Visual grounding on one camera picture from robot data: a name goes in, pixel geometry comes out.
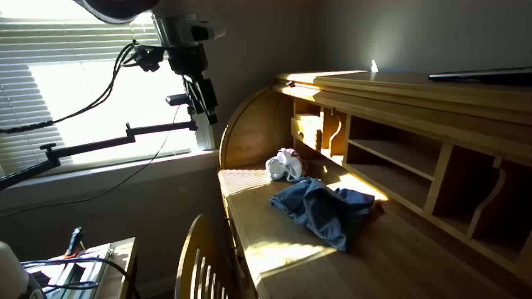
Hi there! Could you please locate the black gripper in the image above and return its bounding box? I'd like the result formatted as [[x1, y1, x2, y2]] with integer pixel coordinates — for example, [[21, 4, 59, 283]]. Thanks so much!
[[167, 44, 217, 124]]

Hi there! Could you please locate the blue cloth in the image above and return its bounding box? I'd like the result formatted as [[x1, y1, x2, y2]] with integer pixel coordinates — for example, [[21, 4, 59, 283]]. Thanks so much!
[[269, 177, 374, 252]]

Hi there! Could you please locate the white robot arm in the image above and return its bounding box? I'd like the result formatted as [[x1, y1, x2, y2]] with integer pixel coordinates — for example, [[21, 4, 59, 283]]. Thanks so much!
[[73, 0, 226, 124]]

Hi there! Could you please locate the white crumpled object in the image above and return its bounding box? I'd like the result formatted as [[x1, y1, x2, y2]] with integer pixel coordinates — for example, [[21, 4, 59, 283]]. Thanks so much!
[[265, 147, 302, 180]]

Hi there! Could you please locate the white window blind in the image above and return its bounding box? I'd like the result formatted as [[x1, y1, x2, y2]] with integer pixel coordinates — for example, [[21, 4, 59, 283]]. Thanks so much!
[[0, 18, 171, 175]]

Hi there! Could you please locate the wooden roll-top desk hutch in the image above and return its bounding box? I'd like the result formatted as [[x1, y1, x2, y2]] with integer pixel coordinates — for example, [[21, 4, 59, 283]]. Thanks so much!
[[219, 69, 532, 280]]

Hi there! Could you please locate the side table with clutter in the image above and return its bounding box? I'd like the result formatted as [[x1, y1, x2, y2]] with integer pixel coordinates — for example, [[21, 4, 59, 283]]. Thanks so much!
[[21, 237, 136, 299]]

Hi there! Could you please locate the white rounded object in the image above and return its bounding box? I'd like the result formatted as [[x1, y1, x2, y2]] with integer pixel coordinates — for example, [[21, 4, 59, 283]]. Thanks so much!
[[0, 240, 28, 299]]

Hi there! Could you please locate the dark flat object on hutch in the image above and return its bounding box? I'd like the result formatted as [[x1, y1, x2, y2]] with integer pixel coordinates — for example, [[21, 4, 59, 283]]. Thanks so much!
[[428, 66, 532, 84]]

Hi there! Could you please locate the black camera on mount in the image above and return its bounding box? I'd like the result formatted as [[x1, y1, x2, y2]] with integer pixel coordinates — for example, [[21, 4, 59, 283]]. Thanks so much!
[[166, 92, 189, 106]]

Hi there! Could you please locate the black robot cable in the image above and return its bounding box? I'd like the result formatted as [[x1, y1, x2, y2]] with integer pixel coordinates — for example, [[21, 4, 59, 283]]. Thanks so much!
[[0, 41, 146, 136]]

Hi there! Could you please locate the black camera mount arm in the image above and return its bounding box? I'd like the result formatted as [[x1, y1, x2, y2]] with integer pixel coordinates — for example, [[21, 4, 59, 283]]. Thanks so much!
[[0, 121, 197, 189]]

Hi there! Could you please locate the blue handled tool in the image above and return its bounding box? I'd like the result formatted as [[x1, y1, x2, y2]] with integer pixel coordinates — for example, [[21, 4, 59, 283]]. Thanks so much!
[[64, 225, 83, 255]]

